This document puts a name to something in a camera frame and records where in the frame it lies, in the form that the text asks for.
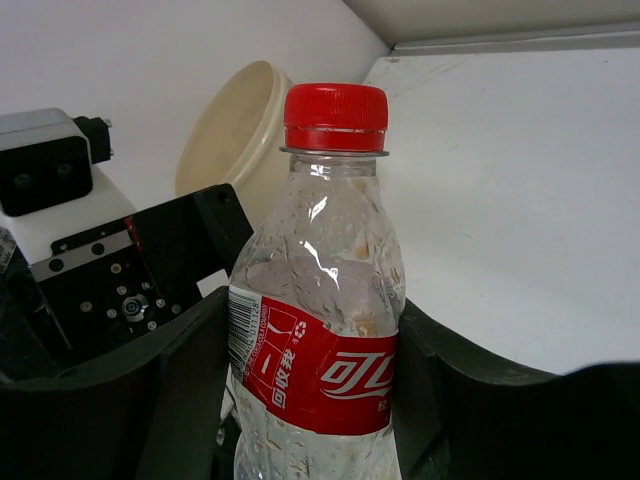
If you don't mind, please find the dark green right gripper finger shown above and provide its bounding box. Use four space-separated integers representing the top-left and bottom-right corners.
393 304 639 479

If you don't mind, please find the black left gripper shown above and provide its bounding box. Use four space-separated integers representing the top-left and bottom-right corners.
1 184 253 479

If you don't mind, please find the red label cola bottle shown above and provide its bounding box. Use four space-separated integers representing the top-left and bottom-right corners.
228 83 406 479

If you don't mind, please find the beige plastic bin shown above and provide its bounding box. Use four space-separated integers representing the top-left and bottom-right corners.
175 61 293 229

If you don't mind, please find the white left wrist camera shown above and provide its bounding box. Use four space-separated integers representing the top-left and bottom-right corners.
1 108 135 264

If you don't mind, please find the aluminium table edge rail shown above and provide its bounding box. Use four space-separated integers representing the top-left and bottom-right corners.
390 21 639 57

